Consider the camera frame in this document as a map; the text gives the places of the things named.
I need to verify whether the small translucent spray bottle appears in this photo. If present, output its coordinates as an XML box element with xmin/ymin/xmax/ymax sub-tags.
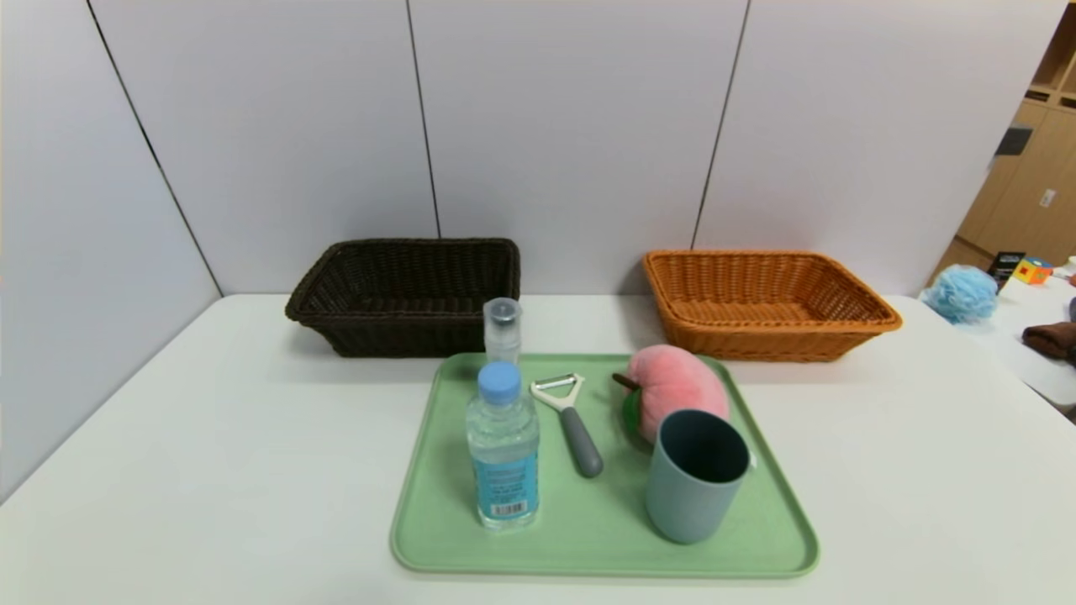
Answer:
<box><xmin>483</xmin><ymin>297</ymin><xmax>523</xmax><ymax>367</ymax></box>

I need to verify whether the water bottle with blue label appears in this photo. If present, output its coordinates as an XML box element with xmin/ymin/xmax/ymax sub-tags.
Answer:
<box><xmin>466</xmin><ymin>361</ymin><xmax>541</xmax><ymax>531</ymax></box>

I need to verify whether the pink plush peach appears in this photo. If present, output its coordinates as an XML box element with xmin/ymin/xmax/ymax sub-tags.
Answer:
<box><xmin>612</xmin><ymin>344</ymin><xmax>756</xmax><ymax>468</ymax></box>

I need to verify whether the blue-grey plastic cup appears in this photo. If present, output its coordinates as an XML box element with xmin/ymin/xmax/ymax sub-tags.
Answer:
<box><xmin>646</xmin><ymin>409</ymin><xmax>752</xmax><ymax>545</ymax></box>

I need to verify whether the dark brown wicker basket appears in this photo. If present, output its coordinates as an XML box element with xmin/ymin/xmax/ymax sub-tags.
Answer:
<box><xmin>284</xmin><ymin>238</ymin><xmax>522</xmax><ymax>358</ymax></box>

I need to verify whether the orange wicker basket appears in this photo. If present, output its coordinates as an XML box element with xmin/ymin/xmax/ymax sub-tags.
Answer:
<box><xmin>643</xmin><ymin>250</ymin><xmax>903</xmax><ymax>363</ymax></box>

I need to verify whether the light green plastic tray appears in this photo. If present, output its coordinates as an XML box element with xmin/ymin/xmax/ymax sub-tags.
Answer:
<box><xmin>389</xmin><ymin>351</ymin><xmax>820</xmax><ymax>580</ymax></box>

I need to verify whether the light blue bath pouf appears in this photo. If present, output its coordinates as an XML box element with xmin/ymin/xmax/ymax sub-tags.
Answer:
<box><xmin>922</xmin><ymin>265</ymin><xmax>999</xmax><ymax>324</ymax></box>

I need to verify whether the small black box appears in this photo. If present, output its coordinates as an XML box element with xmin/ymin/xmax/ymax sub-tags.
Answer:
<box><xmin>987</xmin><ymin>250</ymin><xmax>1026</xmax><ymax>291</ymax></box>

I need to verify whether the white side table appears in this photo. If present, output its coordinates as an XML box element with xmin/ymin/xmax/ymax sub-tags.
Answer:
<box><xmin>920</xmin><ymin>277</ymin><xmax>1076</xmax><ymax>404</ymax></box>

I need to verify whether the wooden cabinet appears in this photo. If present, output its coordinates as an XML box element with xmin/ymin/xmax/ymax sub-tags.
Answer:
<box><xmin>927</xmin><ymin>4</ymin><xmax>1076</xmax><ymax>291</ymax></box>

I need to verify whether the brown cloth item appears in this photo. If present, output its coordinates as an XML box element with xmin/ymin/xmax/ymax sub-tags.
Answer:
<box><xmin>1022</xmin><ymin>321</ymin><xmax>1076</xmax><ymax>364</ymax></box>

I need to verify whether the white peeler with grey handle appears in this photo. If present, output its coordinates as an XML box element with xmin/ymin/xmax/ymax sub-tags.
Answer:
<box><xmin>530</xmin><ymin>373</ymin><xmax>604</xmax><ymax>479</ymax></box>

